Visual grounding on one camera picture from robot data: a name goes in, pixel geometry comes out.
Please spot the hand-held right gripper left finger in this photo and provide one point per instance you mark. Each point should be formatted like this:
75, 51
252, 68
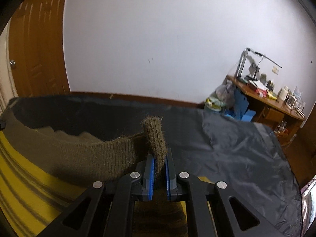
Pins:
150, 175

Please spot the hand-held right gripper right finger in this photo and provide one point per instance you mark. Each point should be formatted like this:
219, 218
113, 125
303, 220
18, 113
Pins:
169, 177

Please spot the yellow striped knit sweater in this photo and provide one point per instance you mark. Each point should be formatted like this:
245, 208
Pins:
98, 158

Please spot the black plastic table cover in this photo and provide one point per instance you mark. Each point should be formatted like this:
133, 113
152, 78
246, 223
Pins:
234, 165

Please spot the wooden baseboard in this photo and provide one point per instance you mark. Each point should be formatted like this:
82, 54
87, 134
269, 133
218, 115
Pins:
148, 98

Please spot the pale green packet pile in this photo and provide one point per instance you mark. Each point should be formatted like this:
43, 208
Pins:
213, 103

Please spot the clear plastic bag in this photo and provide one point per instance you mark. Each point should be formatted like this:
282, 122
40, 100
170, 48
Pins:
224, 92

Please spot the blue foam boards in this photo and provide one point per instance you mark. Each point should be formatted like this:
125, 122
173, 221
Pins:
240, 103

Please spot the wooden desk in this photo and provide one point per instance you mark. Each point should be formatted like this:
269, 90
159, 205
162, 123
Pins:
261, 98

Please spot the red white box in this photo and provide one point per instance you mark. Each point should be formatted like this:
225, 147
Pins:
259, 90

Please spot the white mug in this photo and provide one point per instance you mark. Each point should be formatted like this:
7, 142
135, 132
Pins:
283, 94

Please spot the printed cloth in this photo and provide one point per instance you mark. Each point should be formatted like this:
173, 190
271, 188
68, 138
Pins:
309, 202

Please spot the clear glass jar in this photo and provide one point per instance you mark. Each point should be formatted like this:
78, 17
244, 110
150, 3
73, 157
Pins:
292, 101

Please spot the beige ribbed curtain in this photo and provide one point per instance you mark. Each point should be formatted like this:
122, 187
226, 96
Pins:
5, 79

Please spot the wooden door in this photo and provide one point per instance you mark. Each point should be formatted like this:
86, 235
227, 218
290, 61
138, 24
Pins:
37, 42

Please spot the black metal frame stand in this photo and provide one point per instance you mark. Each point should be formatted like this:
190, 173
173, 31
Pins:
255, 69

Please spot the wall socket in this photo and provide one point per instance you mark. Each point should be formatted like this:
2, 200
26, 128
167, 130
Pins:
275, 69

